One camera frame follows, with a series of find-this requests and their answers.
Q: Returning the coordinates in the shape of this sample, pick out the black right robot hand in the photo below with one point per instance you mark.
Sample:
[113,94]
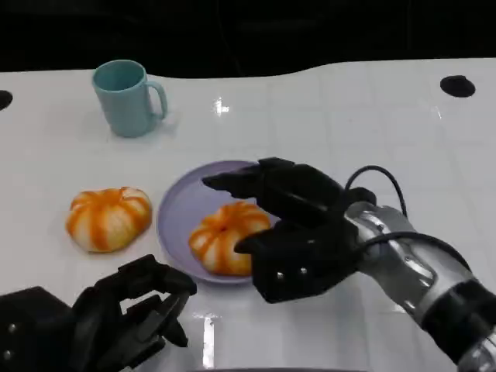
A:
[306,197]

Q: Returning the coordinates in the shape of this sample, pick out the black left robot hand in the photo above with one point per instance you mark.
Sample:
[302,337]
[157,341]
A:
[100,314]

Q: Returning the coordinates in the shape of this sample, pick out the orange and white bread roll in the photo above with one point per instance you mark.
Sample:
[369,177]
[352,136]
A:
[221,240]
[108,221]

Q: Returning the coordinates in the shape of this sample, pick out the lilac plate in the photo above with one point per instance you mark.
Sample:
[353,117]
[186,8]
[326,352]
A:
[178,217]

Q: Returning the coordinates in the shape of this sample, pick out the pale green mug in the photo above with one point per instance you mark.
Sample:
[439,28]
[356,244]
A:
[124,106]

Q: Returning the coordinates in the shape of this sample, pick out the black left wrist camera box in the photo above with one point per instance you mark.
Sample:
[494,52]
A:
[35,329]

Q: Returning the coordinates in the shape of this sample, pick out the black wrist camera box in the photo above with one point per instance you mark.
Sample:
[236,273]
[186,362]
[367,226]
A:
[35,329]
[298,281]

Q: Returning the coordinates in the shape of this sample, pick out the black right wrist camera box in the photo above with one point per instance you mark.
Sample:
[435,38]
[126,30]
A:
[298,281]

